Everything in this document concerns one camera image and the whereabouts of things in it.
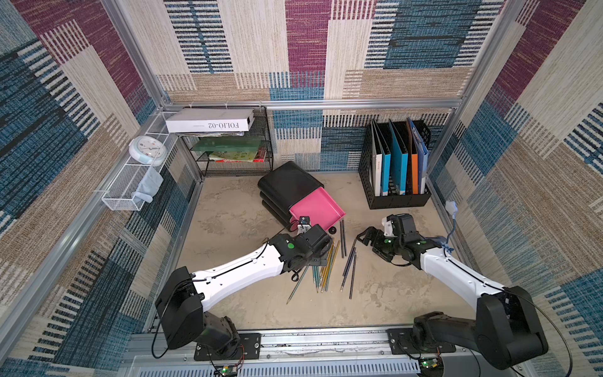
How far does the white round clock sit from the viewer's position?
734 millimetres

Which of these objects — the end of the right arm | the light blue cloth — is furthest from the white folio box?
the end of the right arm

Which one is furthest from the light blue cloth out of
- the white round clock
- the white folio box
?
the white folio box

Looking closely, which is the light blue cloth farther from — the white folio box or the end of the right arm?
the end of the right arm

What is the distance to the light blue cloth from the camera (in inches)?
26.2

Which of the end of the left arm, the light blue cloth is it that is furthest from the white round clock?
the end of the left arm
